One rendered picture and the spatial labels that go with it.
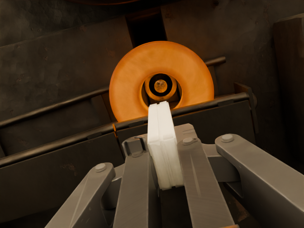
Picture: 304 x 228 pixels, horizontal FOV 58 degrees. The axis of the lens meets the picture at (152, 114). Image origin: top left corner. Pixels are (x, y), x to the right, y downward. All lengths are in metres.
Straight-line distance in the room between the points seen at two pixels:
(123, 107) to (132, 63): 0.07
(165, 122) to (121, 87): 0.25
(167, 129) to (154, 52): 0.26
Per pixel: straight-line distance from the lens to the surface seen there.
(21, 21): 0.59
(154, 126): 0.16
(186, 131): 0.16
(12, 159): 0.47
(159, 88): 0.49
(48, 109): 0.51
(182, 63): 0.40
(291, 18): 0.44
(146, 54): 0.40
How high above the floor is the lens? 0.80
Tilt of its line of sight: 13 degrees down
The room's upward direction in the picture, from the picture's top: 14 degrees counter-clockwise
